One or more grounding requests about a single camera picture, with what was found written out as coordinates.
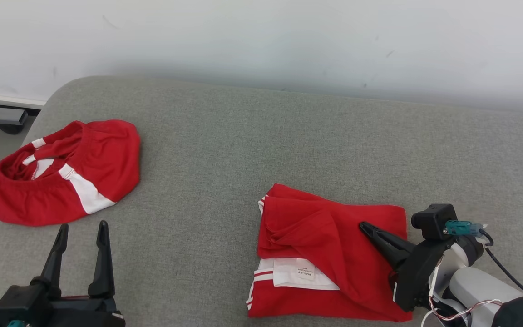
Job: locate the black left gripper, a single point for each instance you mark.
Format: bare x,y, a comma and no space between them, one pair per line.
84,313

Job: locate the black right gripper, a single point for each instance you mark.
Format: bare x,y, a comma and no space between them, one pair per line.
413,277

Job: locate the red white basketball jersey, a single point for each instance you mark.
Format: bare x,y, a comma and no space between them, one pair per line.
334,245

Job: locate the red shorts with white stripe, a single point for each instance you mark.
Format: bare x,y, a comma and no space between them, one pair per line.
102,154

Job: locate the black furniture foot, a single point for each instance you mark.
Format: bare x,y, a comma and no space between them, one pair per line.
11,128

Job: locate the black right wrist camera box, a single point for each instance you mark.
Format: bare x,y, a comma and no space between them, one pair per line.
434,221

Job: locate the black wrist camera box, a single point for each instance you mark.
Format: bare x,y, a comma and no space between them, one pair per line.
25,302
434,221

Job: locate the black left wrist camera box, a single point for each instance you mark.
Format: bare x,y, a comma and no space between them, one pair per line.
25,302

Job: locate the white wall baseboard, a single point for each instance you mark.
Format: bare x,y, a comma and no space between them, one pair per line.
7,100

